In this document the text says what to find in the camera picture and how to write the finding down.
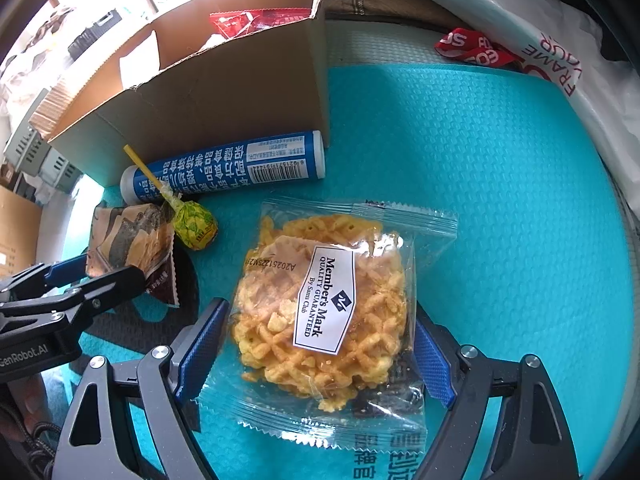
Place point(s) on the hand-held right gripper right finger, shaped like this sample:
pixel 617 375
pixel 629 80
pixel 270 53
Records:
pixel 432 360

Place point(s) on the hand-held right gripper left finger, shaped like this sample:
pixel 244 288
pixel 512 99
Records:
pixel 200 345

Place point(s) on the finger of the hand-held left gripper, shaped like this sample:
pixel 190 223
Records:
pixel 115 285
pixel 65 268

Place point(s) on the brown seaweed snack packet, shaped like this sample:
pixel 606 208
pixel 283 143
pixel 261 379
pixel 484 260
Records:
pixel 130 245

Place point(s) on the green lollipop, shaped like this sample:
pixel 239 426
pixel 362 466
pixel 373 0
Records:
pixel 195 225

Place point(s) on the waffle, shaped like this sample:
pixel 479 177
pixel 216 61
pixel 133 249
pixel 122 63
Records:
pixel 300 320

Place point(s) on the blue candy tube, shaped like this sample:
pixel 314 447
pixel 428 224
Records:
pixel 240 165

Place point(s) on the cardboard box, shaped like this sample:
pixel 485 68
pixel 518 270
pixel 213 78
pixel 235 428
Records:
pixel 225 90

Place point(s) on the small bright red packet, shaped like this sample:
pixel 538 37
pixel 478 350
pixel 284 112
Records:
pixel 232 25

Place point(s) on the person's left hand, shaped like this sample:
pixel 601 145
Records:
pixel 25 400

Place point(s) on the large brown carton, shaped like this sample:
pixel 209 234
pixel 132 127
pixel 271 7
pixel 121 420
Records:
pixel 17 230

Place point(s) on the teal printed mat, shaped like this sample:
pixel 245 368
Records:
pixel 475 185

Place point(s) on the row of black folding crates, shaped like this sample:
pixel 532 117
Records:
pixel 95 35

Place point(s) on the red crumpled wrapper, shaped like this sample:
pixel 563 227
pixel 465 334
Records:
pixel 465 42

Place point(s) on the white plastic bag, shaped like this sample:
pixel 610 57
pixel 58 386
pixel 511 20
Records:
pixel 550 25

